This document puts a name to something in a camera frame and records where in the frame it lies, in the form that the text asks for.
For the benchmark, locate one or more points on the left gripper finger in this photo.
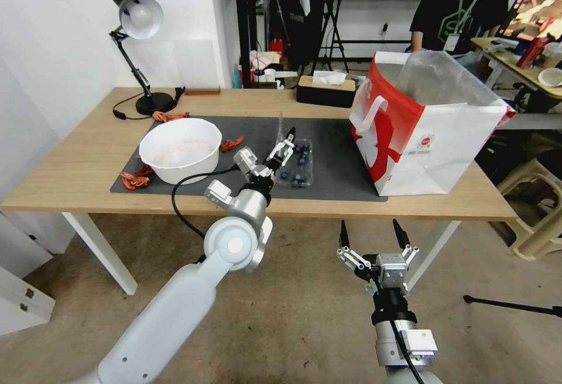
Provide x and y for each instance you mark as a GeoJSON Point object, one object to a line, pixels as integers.
{"type": "Point", "coordinates": [287, 153]}
{"type": "Point", "coordinates": [277, 149]}

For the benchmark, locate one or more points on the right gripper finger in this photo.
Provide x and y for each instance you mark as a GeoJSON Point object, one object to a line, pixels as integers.
{"type": "Point", "coordinates": [406, 245]}
{"type": "Point", "coordinates": [351, 257]}

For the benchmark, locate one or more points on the clear plastic takeout container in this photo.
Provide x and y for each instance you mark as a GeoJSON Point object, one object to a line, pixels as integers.
{"type": "Point", "coordinates": [303, 169]}

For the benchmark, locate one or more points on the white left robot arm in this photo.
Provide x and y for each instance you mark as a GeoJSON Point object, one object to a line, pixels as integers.
{"type": "Point", "coordinates": [175, 313]}

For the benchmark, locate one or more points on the black tissue box wooden lid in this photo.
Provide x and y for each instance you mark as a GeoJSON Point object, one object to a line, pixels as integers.
{"type": "Point", "coordinates": [325, 94]}

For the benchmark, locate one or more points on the red white takeout bag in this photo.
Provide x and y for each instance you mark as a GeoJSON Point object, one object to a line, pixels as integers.
{"type": "Point", "coordinates": [439, 147]}

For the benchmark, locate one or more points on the dark grey desk mat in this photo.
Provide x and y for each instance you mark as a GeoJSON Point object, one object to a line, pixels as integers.
{"type": "Point", "coordinates": [333, 155]}

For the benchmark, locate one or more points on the orange toy crayfish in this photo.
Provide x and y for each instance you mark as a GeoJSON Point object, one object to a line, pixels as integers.
{"type": "Point", "coordinates": [164, 116]}
{"type": "Point", "coordinates": [231, 143]}
{"type": "Point", "coordinates": [134, 180]}

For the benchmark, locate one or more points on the white tissue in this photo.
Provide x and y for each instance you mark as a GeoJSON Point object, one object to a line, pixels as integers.
{"type": "Point", "coordinates": [329, 77]}

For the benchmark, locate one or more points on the white plastic bowl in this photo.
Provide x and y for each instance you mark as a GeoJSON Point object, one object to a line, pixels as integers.
{"type": "Point", "coordinates": [180, 147]}

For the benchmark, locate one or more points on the black tripod leg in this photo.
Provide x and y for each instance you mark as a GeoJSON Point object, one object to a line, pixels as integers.
{"type": "Point", "coordinates": [513, 304]}

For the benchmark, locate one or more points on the beige plastic stool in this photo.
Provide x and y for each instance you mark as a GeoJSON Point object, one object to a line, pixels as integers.
{"type": "Point", "coordinates": [533, 221]}

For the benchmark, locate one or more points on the black folding stand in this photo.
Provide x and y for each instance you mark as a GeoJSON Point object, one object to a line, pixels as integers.
{"type": "Point", "coordinates": [333, 15]}

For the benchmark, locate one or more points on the wooden table white legs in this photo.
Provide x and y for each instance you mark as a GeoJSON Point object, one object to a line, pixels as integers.
{"type": "Point", "coordinates": [88, 147]}

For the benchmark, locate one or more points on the black desk lamp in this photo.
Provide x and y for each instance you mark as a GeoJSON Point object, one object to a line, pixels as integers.
{"type": "Point", "coordinates": [142, 15]}

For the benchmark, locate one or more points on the pale yellow side table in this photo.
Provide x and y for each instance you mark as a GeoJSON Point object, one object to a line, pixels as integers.
{"type": "Point", "coordinates": [496, 57]}

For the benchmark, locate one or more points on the person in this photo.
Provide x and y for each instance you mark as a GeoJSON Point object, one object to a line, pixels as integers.
{"type": "Point", "coordinates": [456, 11]}

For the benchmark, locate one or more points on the small white bowl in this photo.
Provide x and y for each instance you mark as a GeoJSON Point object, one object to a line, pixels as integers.
{"type": "Point", "coordinates": [551, 77]}

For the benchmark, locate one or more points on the red bottle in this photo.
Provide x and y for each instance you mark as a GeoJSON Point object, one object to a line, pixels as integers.
{"type": "Point", "coordinates": [530, 52]}

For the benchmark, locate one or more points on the white cabinet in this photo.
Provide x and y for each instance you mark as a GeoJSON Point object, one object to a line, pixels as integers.
{"type": "Point", "coordinates": [22, 296]}

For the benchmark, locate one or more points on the colourful display screen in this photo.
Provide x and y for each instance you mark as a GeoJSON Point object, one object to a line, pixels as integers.
{"type": "Point", "coordinates": [540, 2]}

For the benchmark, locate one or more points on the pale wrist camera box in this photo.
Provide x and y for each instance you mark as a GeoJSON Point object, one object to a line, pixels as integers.
{"type": "Point", "coordinates": [244, 158]}
{"type": "Point", "coordinates": [392, 269]}

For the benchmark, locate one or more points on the black metal rack frame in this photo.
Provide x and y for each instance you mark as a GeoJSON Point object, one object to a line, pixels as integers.
{"type": "Point", "coordinates": [241, 24]}

